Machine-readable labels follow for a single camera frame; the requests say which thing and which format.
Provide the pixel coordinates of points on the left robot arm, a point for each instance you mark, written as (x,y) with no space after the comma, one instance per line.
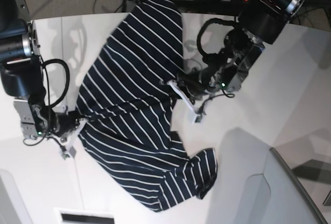
(259,23)

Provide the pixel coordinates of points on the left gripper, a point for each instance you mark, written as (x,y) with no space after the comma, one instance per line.
(198,84)

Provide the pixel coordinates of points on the navy white striped t-shirt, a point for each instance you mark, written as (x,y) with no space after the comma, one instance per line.
(128,105)

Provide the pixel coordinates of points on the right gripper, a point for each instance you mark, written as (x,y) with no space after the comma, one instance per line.
(63,124)

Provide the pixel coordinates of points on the grey monitor edge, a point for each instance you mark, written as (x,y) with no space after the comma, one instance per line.
(299,188)

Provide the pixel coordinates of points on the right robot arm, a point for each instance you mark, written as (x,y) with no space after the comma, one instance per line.
(23,72)

